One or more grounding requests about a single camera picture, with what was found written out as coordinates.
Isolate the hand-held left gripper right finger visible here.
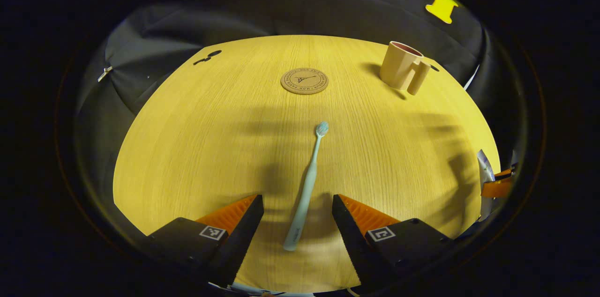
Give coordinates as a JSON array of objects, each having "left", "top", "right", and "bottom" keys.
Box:
[{"left": 332, "top": 194, "right": 455, "bottom": 290}]

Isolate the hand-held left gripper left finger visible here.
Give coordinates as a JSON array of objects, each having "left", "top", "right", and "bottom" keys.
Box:
[{"left": 148, "top": 194, "right": 264, "bottom": 288}]

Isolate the white toothpaste tube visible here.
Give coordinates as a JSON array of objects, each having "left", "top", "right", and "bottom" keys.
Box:
[{"left": 477, "top": 149, "right": 496, "bottom": 222}]

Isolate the pale green toothbrush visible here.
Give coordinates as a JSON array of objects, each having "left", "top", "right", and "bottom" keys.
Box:
[{"left": 283, "top": 121, "right": 330, "bottom": 252}]

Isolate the beige cup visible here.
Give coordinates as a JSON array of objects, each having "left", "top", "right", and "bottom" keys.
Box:
[{"left": 379, "top": 41, "right": 432, "bottom": 96}]

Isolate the round cork coaster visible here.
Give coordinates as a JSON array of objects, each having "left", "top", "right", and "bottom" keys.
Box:
[{"left": 280, "top": 68, "right": 330, "bottom": 96}]

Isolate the wooden desktop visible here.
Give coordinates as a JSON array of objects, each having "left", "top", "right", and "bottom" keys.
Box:
[{"left": 112, "top": 35, "right": 502, "bottom": 295}]

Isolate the black backdrop cloth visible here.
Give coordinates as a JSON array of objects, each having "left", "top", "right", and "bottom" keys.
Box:
[{"left": 73, "top": 0, "right": 528, "bottom": 241}]

